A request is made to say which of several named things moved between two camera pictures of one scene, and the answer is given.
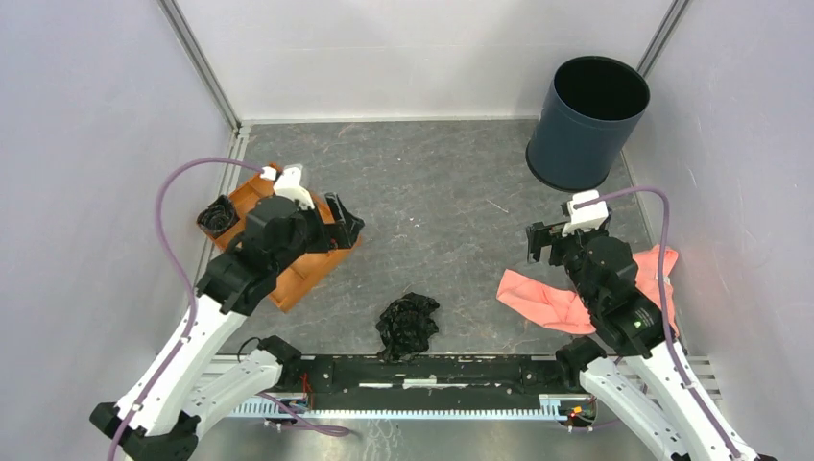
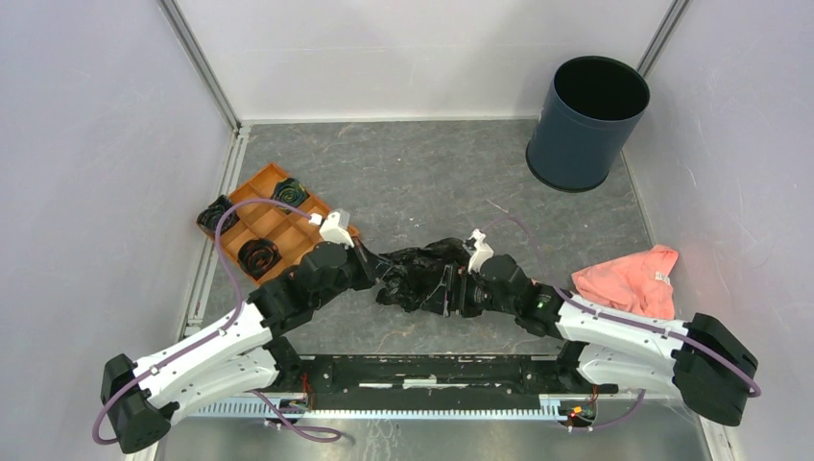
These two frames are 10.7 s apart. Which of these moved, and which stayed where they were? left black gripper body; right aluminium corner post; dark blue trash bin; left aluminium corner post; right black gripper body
Moved: right black gripper body; left black gripper body
Stayed: dark blue trash bin; left aluminium corner post; right aluminium corner post
